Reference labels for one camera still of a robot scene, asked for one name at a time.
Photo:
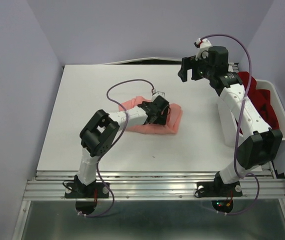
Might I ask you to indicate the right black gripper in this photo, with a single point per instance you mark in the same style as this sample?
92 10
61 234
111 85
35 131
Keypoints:
188 63

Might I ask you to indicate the white plastic bin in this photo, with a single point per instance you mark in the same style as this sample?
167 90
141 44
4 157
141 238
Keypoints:
228 122

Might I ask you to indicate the pink pleated skirt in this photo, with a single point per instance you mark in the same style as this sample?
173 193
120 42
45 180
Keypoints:
172 122

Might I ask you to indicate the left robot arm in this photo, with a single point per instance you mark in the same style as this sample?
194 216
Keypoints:
98 136

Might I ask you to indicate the red skirt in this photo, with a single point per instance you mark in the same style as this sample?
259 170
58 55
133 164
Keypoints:
261 99

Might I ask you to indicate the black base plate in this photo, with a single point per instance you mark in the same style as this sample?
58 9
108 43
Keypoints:
96 190
209 189

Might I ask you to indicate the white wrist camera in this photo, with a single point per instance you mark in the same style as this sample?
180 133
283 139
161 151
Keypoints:
203 46
156 93

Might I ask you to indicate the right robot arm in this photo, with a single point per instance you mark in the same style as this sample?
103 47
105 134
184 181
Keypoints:
260 142

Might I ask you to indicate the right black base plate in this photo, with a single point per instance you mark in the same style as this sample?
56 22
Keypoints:
209 189

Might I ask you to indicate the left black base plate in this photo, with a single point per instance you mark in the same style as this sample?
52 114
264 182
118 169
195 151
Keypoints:
96 190

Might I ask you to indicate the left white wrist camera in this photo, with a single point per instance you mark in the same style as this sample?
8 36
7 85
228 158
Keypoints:
156 93

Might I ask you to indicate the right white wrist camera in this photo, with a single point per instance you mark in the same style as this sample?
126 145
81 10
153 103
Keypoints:
203 46

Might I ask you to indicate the aluminium rail frame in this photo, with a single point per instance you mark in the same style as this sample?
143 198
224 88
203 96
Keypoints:
153 177

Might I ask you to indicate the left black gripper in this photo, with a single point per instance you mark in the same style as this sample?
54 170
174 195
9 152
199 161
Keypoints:
160 119

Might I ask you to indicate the white backdrop board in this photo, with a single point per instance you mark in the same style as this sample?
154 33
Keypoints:
147 61

